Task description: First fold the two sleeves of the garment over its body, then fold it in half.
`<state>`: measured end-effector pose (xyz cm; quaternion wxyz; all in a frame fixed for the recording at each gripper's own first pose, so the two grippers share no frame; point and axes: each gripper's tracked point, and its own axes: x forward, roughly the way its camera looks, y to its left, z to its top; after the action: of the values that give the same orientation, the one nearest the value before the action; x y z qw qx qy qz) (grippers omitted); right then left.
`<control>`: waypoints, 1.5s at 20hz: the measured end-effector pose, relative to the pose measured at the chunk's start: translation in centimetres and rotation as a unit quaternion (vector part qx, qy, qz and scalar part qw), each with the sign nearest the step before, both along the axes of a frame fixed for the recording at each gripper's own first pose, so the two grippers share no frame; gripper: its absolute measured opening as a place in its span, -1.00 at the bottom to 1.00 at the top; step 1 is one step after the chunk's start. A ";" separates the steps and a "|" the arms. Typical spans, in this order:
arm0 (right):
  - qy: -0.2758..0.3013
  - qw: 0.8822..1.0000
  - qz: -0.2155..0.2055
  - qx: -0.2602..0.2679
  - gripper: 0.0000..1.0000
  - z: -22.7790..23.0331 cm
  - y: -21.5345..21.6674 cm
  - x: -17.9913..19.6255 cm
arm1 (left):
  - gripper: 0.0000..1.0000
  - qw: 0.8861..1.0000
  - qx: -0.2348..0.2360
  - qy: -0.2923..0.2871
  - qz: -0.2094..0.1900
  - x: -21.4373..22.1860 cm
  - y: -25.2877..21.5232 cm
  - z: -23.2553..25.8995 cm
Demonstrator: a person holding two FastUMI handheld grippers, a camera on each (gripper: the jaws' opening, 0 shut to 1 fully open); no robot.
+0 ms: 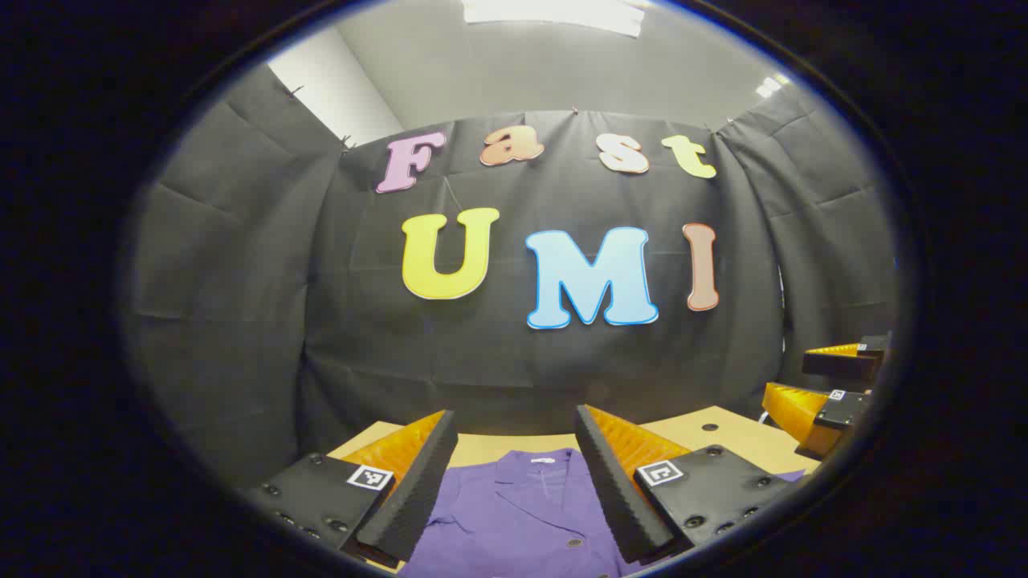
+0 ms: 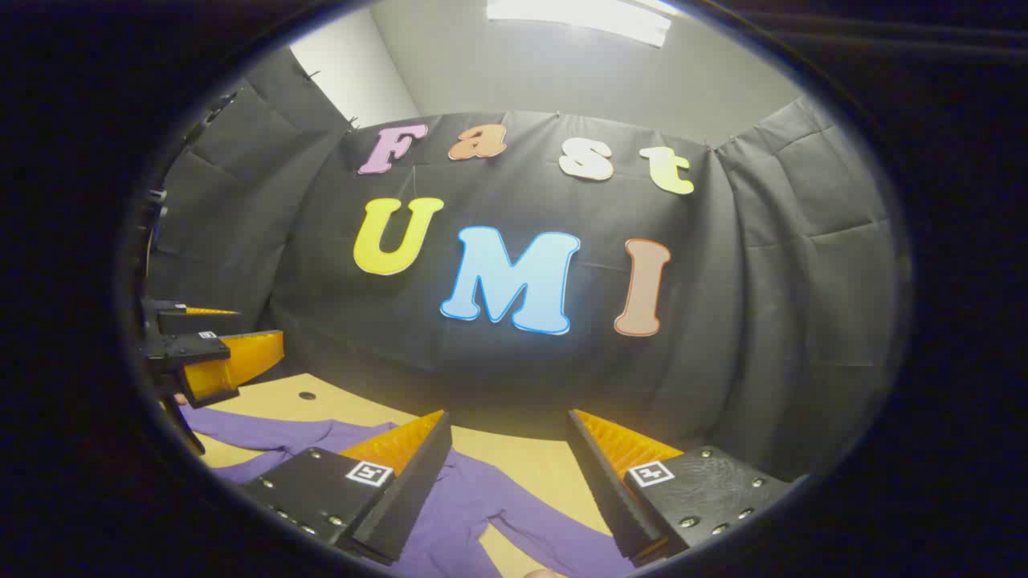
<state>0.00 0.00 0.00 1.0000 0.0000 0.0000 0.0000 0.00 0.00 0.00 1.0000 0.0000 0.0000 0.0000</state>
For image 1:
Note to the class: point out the purple button shirt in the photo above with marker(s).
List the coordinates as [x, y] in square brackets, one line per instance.
[522, 514]

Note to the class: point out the ceiling light panel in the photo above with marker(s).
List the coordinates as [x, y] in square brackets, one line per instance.
[773, 86]

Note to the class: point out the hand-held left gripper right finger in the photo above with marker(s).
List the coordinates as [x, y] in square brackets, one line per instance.
[614, 490]

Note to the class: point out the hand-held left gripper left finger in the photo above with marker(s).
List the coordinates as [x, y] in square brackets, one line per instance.
[414, 490]

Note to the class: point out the black backdrop cloth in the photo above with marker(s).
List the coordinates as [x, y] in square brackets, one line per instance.
[498, 353]

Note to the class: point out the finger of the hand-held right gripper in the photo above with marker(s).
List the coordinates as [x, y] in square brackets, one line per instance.
[839, 413]
[839, 365]

